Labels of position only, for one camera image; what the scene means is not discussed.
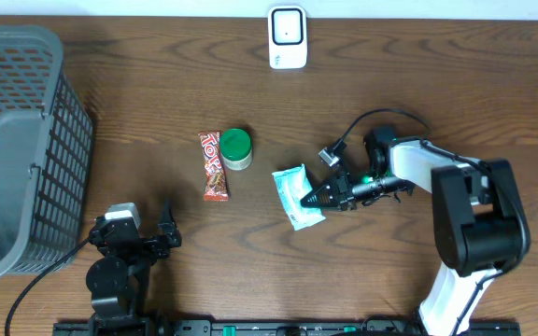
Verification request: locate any light teal snack packet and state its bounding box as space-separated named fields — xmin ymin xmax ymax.
xmin=272 ymin=164 xmax=326 ymax=231

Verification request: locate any red Top chocolate bar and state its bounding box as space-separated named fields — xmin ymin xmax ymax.
xmin=198 ymin=131 xmax=229 ymax=202

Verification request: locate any green lid jar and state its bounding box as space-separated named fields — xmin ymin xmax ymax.
xmin=219 ymin=128 xmax=253 ymax=171

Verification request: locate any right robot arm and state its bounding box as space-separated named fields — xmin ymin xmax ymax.
xmin=301 ymin=126 xmax=531 ymax=335

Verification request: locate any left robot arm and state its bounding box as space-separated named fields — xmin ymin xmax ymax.
xmin=86 ymin=203 xmax=182 ymax=335

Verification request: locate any white barcode scanner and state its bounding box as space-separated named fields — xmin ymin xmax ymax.
xmin=267 ymin=5 xmax=308 ymax=70

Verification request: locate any grey plastic mesh basket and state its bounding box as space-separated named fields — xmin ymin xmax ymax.
xmin=0 ymin=25 xmax=93 ymax=277

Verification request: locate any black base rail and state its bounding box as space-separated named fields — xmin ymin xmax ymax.
xmin=52 ymin=318 xmax=523 ymax=336

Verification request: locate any black left camera cable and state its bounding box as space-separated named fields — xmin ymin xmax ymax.
xmin=5 ymin=236 xmax=93 ymax=336

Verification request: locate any black camera cable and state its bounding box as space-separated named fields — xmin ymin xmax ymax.
xmin=333 ymin=107 xmax=531 ymax=336
xmin=5 ymin=236 xmax=93 ymax=336

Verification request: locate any black right camera cable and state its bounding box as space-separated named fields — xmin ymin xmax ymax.
xmin=333 ymin=107 xmax=531 ymax=336

